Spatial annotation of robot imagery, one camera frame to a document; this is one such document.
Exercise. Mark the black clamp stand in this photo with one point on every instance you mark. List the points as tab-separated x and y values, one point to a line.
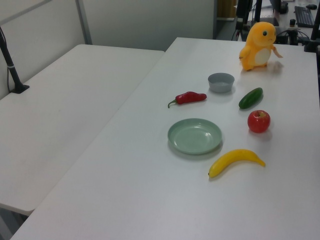
314	37

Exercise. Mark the orange plush toy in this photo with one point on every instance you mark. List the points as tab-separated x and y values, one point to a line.
260	45

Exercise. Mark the green cucumber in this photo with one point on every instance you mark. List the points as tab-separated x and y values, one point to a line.
250	98

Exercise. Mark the black computer keyboard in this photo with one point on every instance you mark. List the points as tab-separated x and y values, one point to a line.
304	16

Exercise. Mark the black computer mouse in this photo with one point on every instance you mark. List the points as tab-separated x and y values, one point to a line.
312	7

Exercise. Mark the yellow wooden cabinet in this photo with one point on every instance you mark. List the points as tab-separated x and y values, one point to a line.
226	8

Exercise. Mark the grey bowl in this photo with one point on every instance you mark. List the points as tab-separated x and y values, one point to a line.
221	83

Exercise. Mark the red apple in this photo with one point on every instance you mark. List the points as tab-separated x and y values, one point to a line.
258	123

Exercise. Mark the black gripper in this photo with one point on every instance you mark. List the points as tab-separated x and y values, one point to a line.
243	7

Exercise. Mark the pale green plate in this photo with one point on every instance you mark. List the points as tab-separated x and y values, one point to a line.
195	136

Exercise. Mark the white side table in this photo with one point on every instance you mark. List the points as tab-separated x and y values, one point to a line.
75	100

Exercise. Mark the black pole stand with base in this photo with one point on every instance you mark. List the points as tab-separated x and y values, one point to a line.
12	72

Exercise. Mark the thin black upright pole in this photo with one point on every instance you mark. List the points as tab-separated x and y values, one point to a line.
258	10

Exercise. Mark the yellow banana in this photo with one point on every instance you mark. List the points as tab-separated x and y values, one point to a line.
232	157

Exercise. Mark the grey metal partition post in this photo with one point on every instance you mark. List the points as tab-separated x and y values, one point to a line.
83	22

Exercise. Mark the red chili pepper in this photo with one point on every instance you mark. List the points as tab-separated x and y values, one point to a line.
190	97

